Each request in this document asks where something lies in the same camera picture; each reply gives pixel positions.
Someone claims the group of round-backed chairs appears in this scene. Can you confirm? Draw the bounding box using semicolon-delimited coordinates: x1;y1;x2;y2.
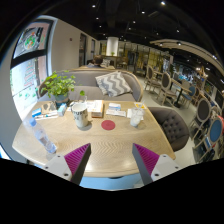
143;64;224;162

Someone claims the clear water bottle blue cap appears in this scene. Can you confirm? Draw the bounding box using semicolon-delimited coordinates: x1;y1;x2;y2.
22;117;58;155

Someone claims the small light blue box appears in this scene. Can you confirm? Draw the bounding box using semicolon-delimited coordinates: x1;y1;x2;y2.
57;103;68;117

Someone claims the group of ceiling spotlights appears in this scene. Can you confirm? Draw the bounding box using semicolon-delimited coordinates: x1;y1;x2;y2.
89;0;219;63

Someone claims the grey white chevron pillow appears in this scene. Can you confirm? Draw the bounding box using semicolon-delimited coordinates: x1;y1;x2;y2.
94;71;133;98

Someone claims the green potted plant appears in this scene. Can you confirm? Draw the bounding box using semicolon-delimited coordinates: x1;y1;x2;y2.
40;70;86;105

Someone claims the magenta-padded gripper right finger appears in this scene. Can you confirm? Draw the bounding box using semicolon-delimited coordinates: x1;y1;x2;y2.
131;142;184;186

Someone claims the wooden tissue box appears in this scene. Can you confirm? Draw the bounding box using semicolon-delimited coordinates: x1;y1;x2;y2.
91;99;105;118

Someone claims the dark grey tufted chair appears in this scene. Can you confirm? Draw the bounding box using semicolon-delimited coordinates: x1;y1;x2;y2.
147;106;190;153

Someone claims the brown card with prints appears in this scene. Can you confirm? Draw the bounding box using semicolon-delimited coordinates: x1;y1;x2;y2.
41;101;58;115

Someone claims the clear plastic cup with straw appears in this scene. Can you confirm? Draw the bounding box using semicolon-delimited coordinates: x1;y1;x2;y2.
129;102;146;128

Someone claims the blue white striped packet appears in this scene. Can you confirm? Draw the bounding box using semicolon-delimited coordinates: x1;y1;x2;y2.
31;107;43;118

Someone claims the flat round red coaster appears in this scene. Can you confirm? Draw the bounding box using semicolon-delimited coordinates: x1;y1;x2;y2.
100;119;116;131

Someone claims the grey curved sofa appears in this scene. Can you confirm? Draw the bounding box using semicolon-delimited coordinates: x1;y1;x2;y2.
37;69;144;103

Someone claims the yellow backed shelf unit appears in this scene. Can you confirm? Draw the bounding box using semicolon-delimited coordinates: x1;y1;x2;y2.
118;41;172;73

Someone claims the white pen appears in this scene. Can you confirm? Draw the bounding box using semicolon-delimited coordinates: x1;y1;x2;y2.
34;113;59;121

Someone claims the white round column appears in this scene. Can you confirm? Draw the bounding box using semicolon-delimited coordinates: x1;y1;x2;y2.
105;36;120;57

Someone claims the white printed mug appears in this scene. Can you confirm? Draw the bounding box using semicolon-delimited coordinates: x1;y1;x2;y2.
71;102;90;129

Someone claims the person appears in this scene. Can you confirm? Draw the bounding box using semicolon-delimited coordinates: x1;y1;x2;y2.
87;54;106;70

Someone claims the yellow white table card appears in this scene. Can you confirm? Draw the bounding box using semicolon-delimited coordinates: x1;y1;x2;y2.
133;101;147;110

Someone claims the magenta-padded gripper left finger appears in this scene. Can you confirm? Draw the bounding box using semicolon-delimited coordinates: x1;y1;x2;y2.
42;143;92;186

